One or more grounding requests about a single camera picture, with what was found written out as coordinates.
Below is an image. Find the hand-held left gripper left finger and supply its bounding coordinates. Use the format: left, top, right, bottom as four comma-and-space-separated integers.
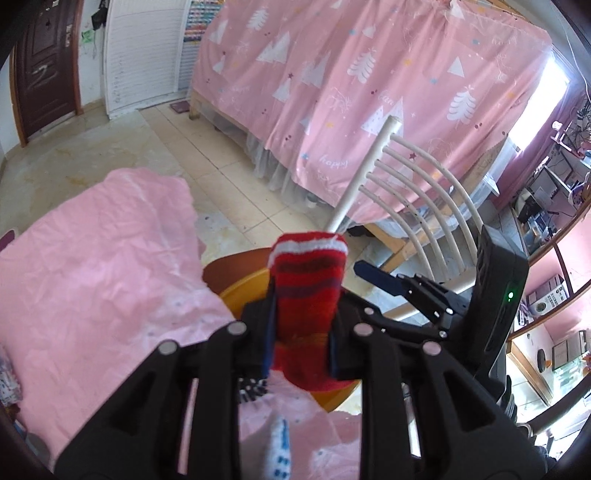
54, 281, 279, 480

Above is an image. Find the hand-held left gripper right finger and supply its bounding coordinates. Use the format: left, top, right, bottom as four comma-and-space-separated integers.
327, 300, 550, 480

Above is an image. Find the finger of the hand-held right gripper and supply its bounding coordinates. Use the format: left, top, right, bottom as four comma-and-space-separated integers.
342, 295, 451, 346
353, 260, 468, 325

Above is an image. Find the orange plastic basin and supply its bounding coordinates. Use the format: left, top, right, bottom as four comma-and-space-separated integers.
218, 271, 365, 414

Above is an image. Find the red striped sock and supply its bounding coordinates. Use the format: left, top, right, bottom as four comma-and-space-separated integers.
268, 232, 366, 394

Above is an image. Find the black and white striped sock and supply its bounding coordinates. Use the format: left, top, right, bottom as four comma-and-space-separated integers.
237, 376, 271, 405

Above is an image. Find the wooden shelf unit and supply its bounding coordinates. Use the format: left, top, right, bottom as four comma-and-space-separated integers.
505, 152, 591, 416

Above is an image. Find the white sock with blue dots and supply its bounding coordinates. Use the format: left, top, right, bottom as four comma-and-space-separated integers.
263, 414, 294, 480

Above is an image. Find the white chair with brown seat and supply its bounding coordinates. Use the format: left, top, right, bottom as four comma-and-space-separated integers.
202, 116, 485, 324

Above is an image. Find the purple window curtain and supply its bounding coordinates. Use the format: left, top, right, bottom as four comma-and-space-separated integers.
502, 88, 588, 205

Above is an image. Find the white mesh bed skirt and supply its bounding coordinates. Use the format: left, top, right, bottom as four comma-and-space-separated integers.
203, 104, 334, 209

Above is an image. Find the bright window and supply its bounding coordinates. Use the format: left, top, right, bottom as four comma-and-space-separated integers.
508, 50, 573, 153

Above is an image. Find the plain pink bed sheet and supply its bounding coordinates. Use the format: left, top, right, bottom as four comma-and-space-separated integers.
0, 167, 365, 480

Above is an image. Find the pink tree-print bed curtain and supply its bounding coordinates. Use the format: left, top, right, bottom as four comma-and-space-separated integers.
190, 0, 555, 223

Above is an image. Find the white louvered door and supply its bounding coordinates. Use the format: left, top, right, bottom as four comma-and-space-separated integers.
102, 0, 192, 120

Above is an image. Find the dark brown door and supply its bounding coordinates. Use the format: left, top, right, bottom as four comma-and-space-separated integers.
9, 0, 85, 148

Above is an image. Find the colourful wall chart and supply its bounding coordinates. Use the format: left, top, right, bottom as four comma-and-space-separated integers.
178, 0, 225, 89

